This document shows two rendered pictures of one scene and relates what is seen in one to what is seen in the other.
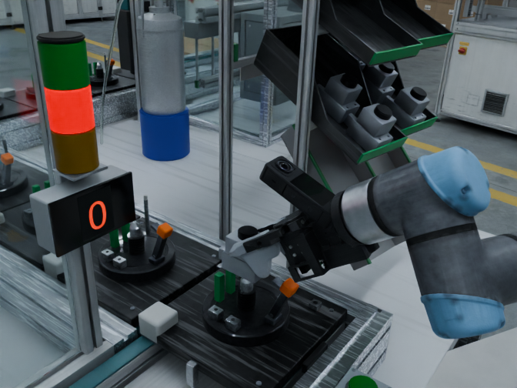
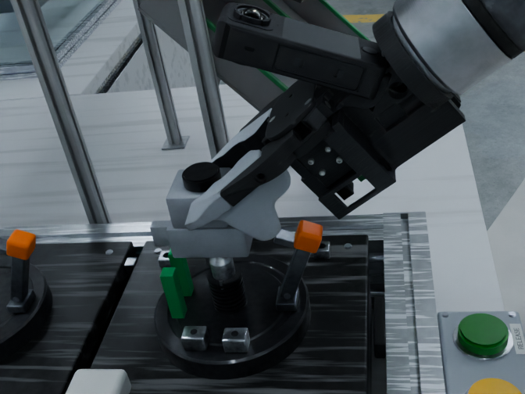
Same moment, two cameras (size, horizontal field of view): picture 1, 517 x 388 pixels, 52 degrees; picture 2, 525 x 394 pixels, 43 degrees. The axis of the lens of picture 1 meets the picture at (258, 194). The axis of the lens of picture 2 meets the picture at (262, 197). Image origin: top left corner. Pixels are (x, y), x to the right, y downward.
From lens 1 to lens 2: 0.31 m
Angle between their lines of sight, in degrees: 21
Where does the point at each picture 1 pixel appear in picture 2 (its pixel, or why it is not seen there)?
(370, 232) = (480, 63)
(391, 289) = (362, 187)
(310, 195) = (330, 48)
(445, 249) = not seen: outside the picture
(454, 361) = (504, 240)
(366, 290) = not seen: hidden behind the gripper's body
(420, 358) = (465, 257)
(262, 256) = (261, 202)
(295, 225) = (319, 115)
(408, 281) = not seen: hidden behind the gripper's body
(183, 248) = (48, 263)
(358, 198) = (441, 9)
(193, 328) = (166, 382)
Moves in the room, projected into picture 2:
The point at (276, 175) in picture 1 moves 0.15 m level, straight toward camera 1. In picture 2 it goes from (253, 35) to (392, 122)
